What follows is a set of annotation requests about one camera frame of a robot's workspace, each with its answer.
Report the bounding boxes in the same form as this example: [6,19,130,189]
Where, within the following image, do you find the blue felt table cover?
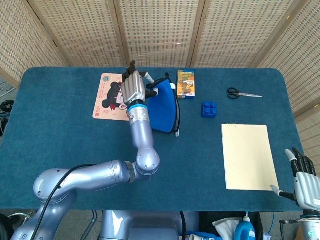
[0,66,313,213]

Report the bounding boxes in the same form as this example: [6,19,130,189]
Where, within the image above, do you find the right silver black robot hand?
[270,147,320,211]

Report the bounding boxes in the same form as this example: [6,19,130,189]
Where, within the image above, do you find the black cable bundle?
[0,99,15,136]

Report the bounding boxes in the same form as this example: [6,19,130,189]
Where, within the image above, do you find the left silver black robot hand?
[120,59,160,106]

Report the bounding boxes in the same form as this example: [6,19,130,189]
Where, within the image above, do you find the black hanging cable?
[179,211,188,240]

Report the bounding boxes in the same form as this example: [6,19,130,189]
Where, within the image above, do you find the woven bamboo folding screen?
[0,0,320,181]

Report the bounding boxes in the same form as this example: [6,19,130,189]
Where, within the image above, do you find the thin blue cable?
[84,209,99,240]

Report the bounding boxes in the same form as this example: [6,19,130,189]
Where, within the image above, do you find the yellow orange card box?
[176,69,197,100]

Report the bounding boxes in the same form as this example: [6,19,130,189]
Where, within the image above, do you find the silver-blue robot torso base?
[99,210,201,240]

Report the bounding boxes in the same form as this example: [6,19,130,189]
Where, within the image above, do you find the blue plastic item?
[186,232,218,240]

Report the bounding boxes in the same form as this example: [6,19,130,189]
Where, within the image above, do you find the black plug cable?
[279,218,302,225]

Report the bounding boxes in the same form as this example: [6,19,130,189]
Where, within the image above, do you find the blue bottle white cap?
[234,216,256,240]

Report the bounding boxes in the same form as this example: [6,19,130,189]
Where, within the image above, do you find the white crumpled cloth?
[212,217,242,237]

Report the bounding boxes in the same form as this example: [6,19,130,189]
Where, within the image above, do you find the pink cartoon girl mouse pad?
[92,72,132,122]

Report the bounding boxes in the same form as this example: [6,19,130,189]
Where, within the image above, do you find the blue building block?
[200,100,219,119]

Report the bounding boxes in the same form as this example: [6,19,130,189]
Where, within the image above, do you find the grey and blue cloth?
[146,72,181,135]

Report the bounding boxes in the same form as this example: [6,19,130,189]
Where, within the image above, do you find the black handled scissors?
[226,87,264,100]

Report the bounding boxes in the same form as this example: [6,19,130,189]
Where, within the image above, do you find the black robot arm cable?
[31,163,99,240]

